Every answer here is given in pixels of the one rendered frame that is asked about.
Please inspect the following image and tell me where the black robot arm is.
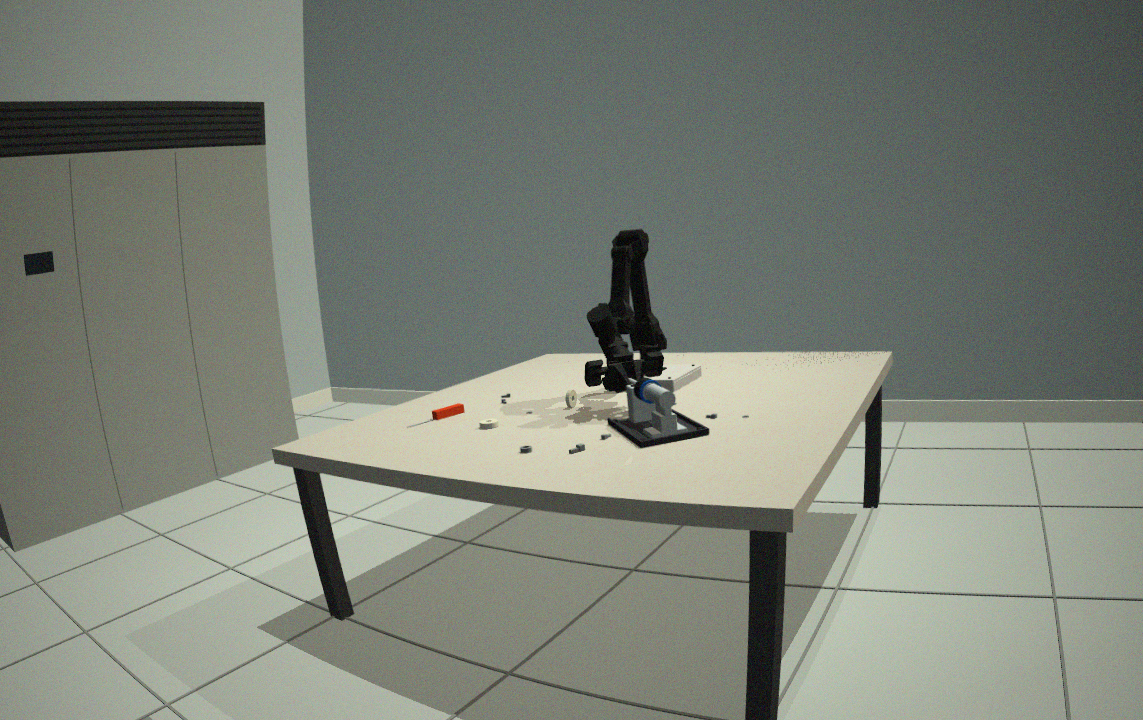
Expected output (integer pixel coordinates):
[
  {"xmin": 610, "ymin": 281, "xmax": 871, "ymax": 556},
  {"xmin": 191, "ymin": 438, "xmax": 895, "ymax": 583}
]
[{"xmin": 588, "ymin": 229, "xmax": 668, "ymax": 359}]

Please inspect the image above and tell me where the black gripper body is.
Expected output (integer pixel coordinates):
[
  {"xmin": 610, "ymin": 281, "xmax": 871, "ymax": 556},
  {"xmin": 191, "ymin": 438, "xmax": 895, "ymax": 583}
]
[{"xmin": 585, "ymin": 339, "xmax": 664, "ymax": 387}]

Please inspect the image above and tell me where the red-handled screwdriver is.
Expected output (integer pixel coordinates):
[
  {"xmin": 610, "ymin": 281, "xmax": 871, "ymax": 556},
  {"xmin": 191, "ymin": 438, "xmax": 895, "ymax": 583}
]
[{"xmin": 411, "ymin": 403, "xmax": 464, "ymax": 427}]

